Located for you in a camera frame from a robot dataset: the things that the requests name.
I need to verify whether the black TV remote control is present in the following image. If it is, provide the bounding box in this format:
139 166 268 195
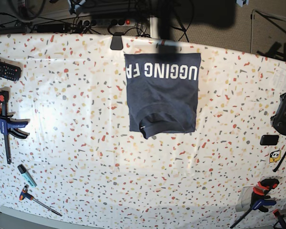
0 61 21 82

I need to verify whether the small black rectangular case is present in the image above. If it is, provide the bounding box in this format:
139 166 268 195
260 135 279 146

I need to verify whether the yellow panda sticker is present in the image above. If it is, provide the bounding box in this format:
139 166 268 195
269 149 281 163

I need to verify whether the white paper sheet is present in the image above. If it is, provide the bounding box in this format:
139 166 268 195
272 69 286 93

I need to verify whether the red black clamp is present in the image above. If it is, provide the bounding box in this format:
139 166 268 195
273 209 286 229

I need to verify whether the orange blue T-handle screwdriver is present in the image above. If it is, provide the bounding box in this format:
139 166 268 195
19 185 62 217

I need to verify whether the white power strip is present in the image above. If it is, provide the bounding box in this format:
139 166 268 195
91 19 136 27

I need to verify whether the dark blue T-shirt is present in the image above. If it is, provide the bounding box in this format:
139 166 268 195
124 53 201 139

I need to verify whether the blue black bar clamp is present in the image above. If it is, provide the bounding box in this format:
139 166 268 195
230 178 279 229
0 90 29 165

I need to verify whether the light blue highlighter marker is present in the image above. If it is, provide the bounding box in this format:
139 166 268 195
17 164 37 187

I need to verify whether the clear plastic bag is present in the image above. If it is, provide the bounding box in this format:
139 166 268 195
235 186 254 212

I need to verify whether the black game controller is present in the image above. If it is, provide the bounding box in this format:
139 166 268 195
270 93 286 136

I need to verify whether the white metal table post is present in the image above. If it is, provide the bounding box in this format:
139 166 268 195
149 16 159 39

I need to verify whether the black table edge clamp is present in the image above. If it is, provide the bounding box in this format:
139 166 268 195
110 32 124 51

